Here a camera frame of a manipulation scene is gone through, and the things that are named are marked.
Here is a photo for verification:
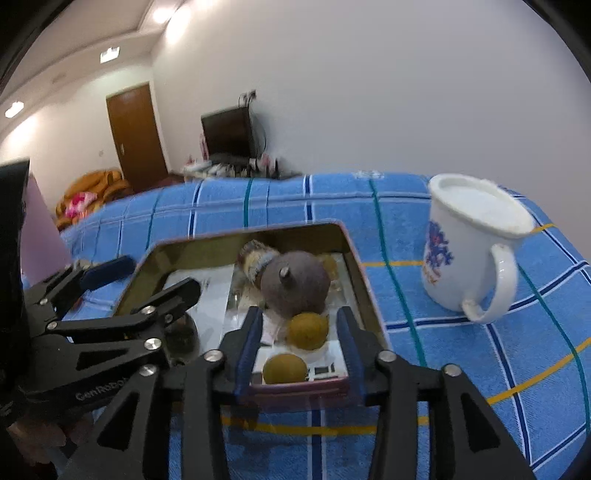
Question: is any pink tin box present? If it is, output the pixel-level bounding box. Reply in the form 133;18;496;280
113;222;392;409

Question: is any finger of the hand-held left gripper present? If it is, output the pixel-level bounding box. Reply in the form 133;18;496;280
23;255;137;320
37;278;202;370

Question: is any black television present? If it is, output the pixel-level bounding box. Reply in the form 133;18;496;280
201;105;254;160

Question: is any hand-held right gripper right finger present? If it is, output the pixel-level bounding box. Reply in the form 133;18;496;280
336;305;536;480

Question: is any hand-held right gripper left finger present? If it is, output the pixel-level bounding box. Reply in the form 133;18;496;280
60;305;265;480

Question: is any white enamel mug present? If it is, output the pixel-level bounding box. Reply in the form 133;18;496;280
421;174;536;325

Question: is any pink floral pillow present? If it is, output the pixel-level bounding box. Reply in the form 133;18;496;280
65;191;100;217

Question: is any white television stand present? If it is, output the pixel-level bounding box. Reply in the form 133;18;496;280
182;157;303;182

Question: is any brown wooden door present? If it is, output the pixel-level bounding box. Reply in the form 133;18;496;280
106;82;169;190

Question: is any person's left hand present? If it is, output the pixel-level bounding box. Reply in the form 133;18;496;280
7;412;95;466

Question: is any yellow-brown longan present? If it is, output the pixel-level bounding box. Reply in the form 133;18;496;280
286;312;330;352
262;353;309;385

